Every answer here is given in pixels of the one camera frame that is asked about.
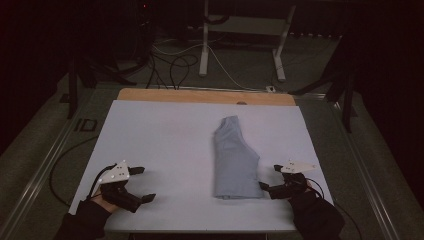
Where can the aluminium floor rail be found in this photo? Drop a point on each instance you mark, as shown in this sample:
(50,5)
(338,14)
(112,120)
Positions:
(366,180)
(40,173)

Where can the person's left hand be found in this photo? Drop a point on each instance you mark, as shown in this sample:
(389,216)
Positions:
(107,205)

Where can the black stand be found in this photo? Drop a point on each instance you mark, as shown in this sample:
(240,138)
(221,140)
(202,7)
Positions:
(71,86)
(346,93)

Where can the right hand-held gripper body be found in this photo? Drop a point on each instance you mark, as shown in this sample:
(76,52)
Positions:
(290,185)

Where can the white table mat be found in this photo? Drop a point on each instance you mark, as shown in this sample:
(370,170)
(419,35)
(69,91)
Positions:
(160,140)

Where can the white plug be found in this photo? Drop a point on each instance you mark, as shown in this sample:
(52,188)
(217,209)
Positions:
(270,88)

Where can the white metal stand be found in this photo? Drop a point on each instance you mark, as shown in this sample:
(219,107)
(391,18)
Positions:
(240,25)

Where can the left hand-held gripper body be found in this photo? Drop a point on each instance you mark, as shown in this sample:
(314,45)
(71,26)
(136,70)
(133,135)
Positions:
(116,190)

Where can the light blue tank top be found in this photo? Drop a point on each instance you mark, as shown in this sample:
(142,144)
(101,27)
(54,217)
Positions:
(235,163)

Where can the person's right hand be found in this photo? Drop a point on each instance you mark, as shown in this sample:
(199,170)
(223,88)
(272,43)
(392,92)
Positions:
(309,186)

